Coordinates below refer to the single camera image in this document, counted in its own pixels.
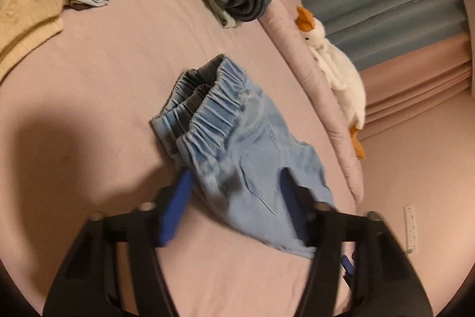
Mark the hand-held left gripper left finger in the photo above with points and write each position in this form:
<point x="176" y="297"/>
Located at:
<point x="177" y="207"/>

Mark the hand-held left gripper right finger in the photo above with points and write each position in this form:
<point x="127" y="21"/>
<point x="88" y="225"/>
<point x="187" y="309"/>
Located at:
<point x="293" y="207"/>

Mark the light blue denim pants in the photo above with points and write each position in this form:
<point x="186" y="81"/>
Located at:
<point x="237" y="138"/>

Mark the white power strip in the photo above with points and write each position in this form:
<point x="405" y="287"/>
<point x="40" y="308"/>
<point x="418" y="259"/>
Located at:
<point x="411" y="228"/>

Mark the pink quilt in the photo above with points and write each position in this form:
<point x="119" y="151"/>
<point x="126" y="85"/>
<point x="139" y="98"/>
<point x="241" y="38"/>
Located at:
<point x="304" y="79"/>

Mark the white goose plush toy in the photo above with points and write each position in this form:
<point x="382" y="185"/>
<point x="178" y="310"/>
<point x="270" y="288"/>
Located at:
<point x="339" y="75"/>

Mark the pink and blue curtain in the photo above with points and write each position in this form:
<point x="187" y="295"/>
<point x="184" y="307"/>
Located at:
<point x="389" y="5"/>

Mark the cream knit sweater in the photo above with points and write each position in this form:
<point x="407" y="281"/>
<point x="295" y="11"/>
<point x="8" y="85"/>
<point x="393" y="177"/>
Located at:
<point x="26" y="20"/>

